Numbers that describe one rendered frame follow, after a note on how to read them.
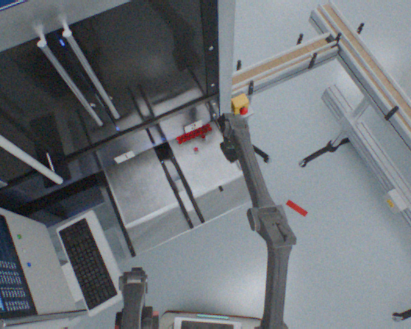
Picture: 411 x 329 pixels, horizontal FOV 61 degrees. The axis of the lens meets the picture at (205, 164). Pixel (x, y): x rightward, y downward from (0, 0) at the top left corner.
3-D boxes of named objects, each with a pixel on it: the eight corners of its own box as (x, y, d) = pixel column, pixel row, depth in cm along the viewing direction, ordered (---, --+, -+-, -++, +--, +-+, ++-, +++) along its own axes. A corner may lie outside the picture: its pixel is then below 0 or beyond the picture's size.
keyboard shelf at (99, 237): (41, 237, 169) (39, 236, 167) (94, 210, 173) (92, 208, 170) (74, 326, 155) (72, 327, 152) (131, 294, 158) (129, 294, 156)
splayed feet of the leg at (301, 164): (296, 161, 259) (300, 154, 246) (353, 134, 264) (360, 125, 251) (301, 170, 256) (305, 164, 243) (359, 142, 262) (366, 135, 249)
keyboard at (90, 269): (59, 231, 167) (56, 230, 165) (85, 217, 169) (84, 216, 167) (89, 310, 154) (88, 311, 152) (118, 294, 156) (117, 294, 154)
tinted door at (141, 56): (120, 131, 139) (52, 27, 84) (217, 89, 143) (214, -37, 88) (120, 133, 139) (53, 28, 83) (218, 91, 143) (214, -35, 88)
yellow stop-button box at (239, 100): (228, 103, 170) (228, 95, 163) (241, 97, 170) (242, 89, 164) (235, 116, 167) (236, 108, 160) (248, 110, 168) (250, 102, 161)
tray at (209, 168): (165, 136, 174) (164, 133, 170) (212, 115, 177) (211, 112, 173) (193, 195, 163) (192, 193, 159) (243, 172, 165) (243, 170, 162)
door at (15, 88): (7, 181, 134) (-144, 103, 79) (119, 132, 139) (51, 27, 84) (7, 182, 134) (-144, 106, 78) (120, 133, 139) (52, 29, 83)
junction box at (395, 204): (380, 196, 201) (387, 192, 193) (387, 192, 202) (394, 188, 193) (393, 215, 197) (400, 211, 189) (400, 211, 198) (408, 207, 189)
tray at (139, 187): (102, 164, 170) (99, 162, 167) (150, 142, 173) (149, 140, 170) (126, 227, 159) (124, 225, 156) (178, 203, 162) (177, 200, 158)
